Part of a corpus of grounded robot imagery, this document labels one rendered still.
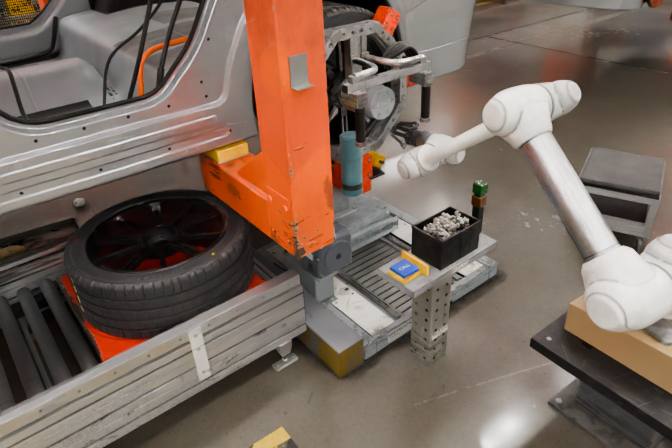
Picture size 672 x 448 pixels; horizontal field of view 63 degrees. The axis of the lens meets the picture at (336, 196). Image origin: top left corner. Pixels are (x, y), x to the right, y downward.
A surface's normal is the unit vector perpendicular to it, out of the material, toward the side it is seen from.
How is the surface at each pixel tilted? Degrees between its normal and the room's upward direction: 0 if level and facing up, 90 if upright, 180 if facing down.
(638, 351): 90
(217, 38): 90
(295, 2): 90
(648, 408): 0
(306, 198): 90
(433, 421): 0
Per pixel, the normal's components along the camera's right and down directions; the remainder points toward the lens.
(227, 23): 0.62, 0.36
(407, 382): -0.04, -0.87
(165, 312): 0.27, 0.46
